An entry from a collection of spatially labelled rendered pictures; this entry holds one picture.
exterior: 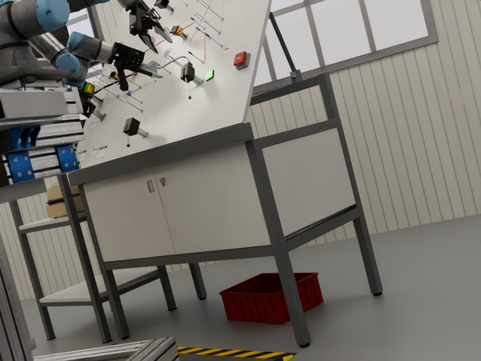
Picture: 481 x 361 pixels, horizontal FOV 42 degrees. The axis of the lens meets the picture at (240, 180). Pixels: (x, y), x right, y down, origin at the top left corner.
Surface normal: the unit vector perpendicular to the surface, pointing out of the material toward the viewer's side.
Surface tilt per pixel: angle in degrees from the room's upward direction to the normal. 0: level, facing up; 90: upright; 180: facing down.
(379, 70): 90
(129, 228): 90
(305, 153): 90
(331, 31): 90
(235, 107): 53
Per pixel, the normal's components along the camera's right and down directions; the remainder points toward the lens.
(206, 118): -0.67, -0.41
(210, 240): -0.65, 0.22
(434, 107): -0.32, 0.14
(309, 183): 0.72, -0.15
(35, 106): 0.91, -0.21
